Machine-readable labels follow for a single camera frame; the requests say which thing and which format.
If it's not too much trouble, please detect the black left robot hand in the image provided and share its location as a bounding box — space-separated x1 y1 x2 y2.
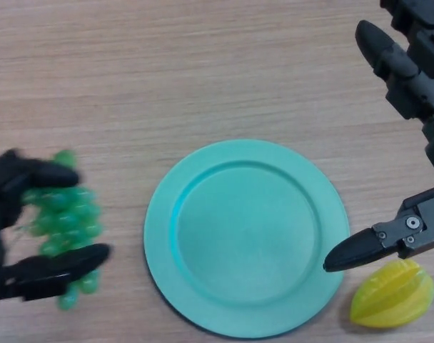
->
0 149 111 312

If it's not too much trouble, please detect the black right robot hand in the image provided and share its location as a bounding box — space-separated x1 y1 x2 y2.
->
322 0 434 274

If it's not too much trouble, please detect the green grapes bunch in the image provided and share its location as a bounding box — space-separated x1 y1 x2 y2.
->
20 149 104 312

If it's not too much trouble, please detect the teal round plate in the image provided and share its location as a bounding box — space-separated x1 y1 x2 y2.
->
143 139 350 339

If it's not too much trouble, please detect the yellow starfruit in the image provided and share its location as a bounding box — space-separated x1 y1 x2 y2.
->
349 259 434 329

